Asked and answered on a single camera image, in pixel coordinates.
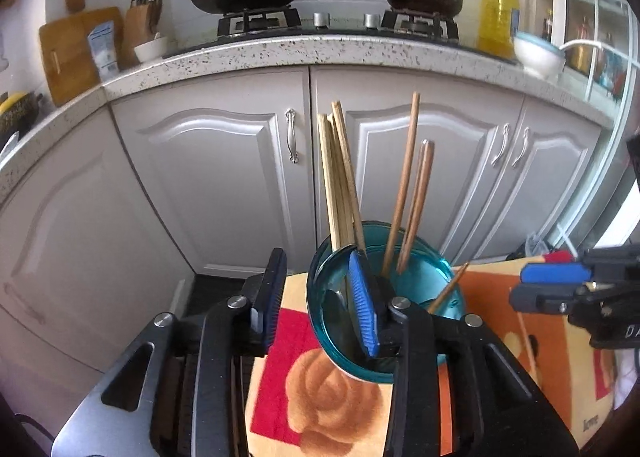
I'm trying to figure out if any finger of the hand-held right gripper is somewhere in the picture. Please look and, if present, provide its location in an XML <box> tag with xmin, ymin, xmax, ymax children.
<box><xmin>520</xmin><ymin>259</ymin><xmax>593</xmax><ymax>284</ymax></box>
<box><xmin>509</xmin><ymin>284</ymin><xmax>576</xmax><ymax>314</ymax></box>

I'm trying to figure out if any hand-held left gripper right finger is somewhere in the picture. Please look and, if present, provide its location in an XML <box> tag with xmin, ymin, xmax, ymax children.
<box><xmin>348</xmin><ymin>251</ymin><xmax>581</xmax><ymax>457</ymax></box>

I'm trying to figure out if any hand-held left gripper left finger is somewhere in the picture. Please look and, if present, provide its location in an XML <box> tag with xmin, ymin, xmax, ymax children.
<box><xmin>52</xmin><ymin>247</ymin><xmax>288</xmax><ymax>457</ymax></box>

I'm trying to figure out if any blue translucent cup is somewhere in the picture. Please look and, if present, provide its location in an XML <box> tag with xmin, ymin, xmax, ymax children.
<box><xmin>306</xmin><ymin>221</ymin><xmax>465</xmax><ymax>383</ymax></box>

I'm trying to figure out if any dark wooden chopstick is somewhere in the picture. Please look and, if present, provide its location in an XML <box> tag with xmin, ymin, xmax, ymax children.
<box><xmin>381</xmin><ymin>92</ymin><xmax>421</xmax><ymax>278</ymax></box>
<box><xmin>402</xmin><ymin>141</ymin><xmax>435</xmax><ymax>263</ymax></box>
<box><xmin>427</xmin><ymin>262</ymin><xmax>471</xmax><ymax>314</ymax></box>
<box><xmin>396</xmin><ymin>139</ymin><xmax>430</xmax><ymax>274</ymax></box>

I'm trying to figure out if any light wooden chopstick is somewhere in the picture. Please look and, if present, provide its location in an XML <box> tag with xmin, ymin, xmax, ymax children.
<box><xmin>334</xmin><ymin>101</ymin><xmax>368</xmax><ymax>258</ymax></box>
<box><xmin>325</xmin><ymin>113</ymin><xmax>351</xmax><ymax>247</ymax></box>
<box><xmin>330</xmin><ymin>104</ymin><xmax>362</xmax><ymax>250</ymax></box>
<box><xmin>318</xmin><ymin>113</ymin><xmax>340</xmax><ymax>249</ymax></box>

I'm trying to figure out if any clear plastic bag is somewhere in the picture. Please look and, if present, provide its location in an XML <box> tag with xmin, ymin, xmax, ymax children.
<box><xmin>507</xmin><ymin>232</ymin><xmax>581</xmax><ymax>263</ymax></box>

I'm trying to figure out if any orange printed mat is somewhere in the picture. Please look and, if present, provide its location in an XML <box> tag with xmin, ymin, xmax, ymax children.
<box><xmin>245</xmin><ymin>257</ymin><xmax>621</xmax><ymax>457</ymax></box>

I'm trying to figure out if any white corner cabinet door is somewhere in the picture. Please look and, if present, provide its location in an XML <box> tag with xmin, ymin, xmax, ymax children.
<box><xmin>0</xmin><ymin>107</ymin><xmax>196</xmax><ymax>388</ymax></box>

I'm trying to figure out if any white bowl with blue rim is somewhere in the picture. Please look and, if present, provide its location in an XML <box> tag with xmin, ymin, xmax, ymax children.
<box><xmin>513</xmin><ymin>31</ymin><xmax>566</xmax><ymax>78</ymax></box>

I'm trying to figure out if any white spoon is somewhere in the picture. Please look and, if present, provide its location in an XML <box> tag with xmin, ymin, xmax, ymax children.
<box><xmin>557</xmin><ymin>39</ymin><xmax>613</xmax><ymax>58</ymax></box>

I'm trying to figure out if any yellow oil bottle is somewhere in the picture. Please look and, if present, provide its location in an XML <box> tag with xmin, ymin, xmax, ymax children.
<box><xmin>476</xmin><ymin>0</ymin><xmax>521</xmax><ymax>60</ymax></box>

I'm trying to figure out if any small white bowl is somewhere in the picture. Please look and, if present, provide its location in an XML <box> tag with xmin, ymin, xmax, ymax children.
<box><xmin>133</xmin><ymin>36</ymin><xmax>169</xmax><ymax>64</ymax></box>

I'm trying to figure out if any black gas stove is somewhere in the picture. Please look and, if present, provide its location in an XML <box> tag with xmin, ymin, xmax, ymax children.
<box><xmin>162</xmin><ymin>7</ymin><xmax>461</xmax><ymax>60</ymax></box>

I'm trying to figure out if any blue and white tube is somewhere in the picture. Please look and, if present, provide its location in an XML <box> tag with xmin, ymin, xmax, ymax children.
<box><xmin>87</xmin><ymin>22</ymin><xmax>120</xmax><ymax>80</ymax></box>

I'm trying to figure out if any wooden knife block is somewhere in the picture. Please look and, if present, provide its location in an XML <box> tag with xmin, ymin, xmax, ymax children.
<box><xmin>122</xmin><ymin>0</ymin><xmax>163</xmax><ymax>65</ymax></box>

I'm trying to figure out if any wooden cutting board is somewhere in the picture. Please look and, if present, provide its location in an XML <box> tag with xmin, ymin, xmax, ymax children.
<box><xmin>39</xmin><ymin>7</ymin><xmax>126</xmax><ymax>108</ymax></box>

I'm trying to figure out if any metal cabinet handle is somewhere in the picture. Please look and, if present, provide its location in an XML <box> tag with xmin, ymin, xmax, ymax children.
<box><xmin>510</xmin><ymin>127</ymin><xmax>531</xmax><ymax>168</ymax></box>
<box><xmin>490</xmin><ymin>123</ymin><xmax>511</xmax><ymax>168</ymax></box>
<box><xmin>285</xmin><ymin>108</ymin><xmax>301</xmax><ymax>164</ymax></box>

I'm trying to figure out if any black cable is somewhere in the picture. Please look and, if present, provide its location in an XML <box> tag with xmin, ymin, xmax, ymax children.
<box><xmin>10</xmin><ymin>414</ymin><xmax>53</xmax><ymax>443</ymax></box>

